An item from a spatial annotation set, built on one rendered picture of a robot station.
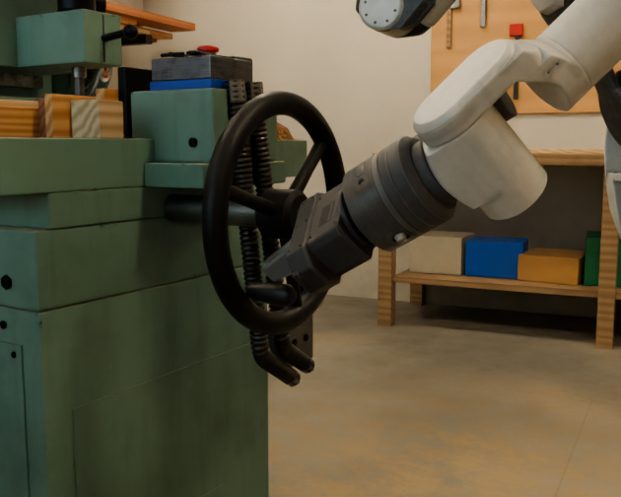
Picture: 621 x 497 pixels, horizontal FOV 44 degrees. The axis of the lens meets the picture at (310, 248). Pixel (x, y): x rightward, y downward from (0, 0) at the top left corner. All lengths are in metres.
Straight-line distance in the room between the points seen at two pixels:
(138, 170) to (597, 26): 0.56
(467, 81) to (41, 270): 0.50
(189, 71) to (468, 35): 3.40
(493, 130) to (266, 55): 4.11
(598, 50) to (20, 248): 0.62
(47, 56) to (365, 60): 3.45
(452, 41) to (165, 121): 3.42
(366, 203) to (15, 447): 0.51
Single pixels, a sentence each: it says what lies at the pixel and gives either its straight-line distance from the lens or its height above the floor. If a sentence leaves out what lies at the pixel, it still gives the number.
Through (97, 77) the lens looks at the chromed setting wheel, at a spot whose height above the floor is 1.00.
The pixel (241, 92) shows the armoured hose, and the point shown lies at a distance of 0.97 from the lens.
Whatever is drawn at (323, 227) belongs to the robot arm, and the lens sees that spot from 0.73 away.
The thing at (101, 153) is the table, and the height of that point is 0.88.
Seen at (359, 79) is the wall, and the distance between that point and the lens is 4.49.
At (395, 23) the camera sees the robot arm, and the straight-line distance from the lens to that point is 1.36.
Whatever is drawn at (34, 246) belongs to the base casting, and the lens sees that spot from 0.89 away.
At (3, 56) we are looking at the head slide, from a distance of 1.18.
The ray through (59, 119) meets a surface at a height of 0.92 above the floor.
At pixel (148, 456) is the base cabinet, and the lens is 1.06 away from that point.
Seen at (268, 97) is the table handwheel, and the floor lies 0.95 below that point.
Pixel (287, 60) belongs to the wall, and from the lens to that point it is 4.68.
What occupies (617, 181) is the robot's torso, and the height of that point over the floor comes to 0.84.
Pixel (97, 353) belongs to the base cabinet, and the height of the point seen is 0.65.
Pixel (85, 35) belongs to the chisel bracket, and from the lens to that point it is 1.10.
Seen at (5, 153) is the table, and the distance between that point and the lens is 0.86.
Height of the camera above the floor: 0.89
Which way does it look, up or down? 8 degrees down
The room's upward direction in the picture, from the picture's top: straight up
